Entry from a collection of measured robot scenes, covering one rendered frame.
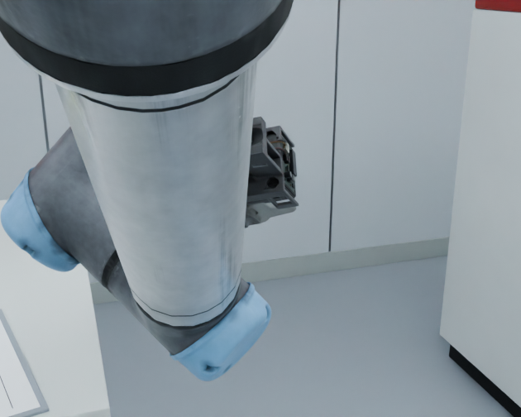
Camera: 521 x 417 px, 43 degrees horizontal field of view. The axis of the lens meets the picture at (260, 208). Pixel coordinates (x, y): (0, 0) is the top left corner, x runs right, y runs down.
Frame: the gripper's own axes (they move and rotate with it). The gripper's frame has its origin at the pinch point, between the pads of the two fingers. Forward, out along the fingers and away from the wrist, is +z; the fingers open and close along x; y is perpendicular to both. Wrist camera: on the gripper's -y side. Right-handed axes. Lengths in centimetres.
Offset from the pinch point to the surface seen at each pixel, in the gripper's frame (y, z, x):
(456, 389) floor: 10, 168, -15
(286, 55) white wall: -39, 157, 121
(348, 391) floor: -24, 155, -14
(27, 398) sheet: -15.1, -21.5, -21.8
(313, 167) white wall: -40, 192, 84
